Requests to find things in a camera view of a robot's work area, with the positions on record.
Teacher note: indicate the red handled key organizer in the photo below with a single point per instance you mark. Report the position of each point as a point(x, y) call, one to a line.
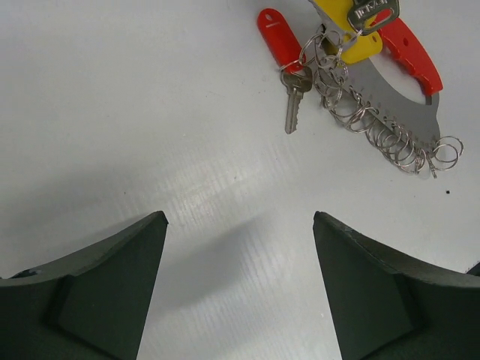
point(361, 100)

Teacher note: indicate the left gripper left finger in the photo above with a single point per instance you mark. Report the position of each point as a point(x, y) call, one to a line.
point(90, 304)

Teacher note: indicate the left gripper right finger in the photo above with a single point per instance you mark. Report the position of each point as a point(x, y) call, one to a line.
point(386, 304)

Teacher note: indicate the key with red tag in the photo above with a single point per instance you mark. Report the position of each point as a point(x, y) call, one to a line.
point(287, 52)

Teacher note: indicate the key with yellow window tag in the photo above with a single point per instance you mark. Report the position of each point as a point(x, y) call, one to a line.
point(355, 25)

